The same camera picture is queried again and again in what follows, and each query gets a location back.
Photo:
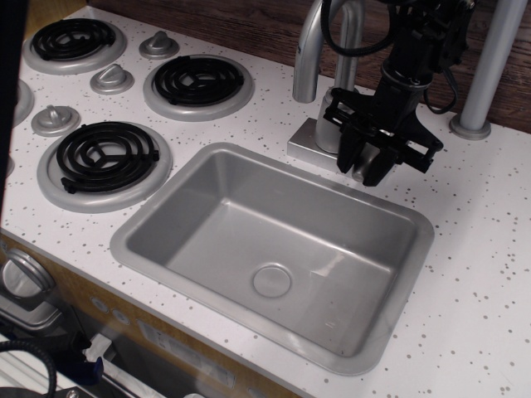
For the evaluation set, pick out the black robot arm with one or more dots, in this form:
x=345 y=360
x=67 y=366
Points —
x=426 y=37

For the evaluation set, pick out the black coil burner left edge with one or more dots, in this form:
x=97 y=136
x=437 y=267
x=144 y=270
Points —
x=24 y=104

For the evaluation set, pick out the grey vertical support pole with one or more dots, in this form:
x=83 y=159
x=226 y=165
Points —
x=472 y=123

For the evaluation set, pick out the silver round oven dial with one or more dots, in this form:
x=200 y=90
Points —
x=24 y=281

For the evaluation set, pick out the black coil burner front right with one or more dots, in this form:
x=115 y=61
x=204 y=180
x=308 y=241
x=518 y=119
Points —
x=104 y=167

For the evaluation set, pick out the black coil burner back right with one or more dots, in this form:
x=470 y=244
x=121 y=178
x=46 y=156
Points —
x=198 y=88

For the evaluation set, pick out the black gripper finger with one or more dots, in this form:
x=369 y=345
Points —
x=380 y=166
x=351 y=145

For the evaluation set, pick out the silver stove knob lower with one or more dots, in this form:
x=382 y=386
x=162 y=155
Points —
x=55 y=121

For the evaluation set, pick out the black coil burner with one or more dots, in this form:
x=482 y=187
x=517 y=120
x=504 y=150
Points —
x=104 y=167
x=74 y=46
x=198 y=88

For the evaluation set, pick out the silver stove knob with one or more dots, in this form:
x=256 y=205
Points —
x=55 y=121
x=159 y=46
x=112 y=80

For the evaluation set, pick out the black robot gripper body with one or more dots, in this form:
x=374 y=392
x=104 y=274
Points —
x=388 y=117

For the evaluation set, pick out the silver stove knob top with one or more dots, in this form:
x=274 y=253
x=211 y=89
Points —
x=159 y=46

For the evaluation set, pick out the silver faucet lever handle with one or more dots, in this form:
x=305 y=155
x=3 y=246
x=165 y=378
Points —
x=364 y=160

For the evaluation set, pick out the grey plastic sink basin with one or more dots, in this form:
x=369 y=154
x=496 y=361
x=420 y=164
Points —
x=318 y=268

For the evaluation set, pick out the silver stove knob left edge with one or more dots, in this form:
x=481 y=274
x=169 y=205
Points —
x=10 y=166

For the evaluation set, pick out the black coil burner back left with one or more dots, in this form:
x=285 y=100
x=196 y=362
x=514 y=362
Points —
x=74 y=46

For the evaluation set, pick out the silver stove knob middle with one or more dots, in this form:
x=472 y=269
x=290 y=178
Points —
x=112 y=80

